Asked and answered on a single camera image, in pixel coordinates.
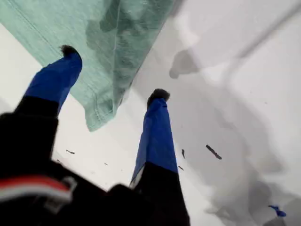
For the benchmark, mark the small blue tape scrap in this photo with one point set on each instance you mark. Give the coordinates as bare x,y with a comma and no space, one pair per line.
278,212

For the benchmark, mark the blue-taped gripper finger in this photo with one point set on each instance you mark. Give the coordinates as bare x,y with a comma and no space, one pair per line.
157,141
51,80

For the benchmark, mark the pale green T-shirt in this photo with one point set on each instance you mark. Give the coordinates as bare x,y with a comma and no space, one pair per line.
70,35

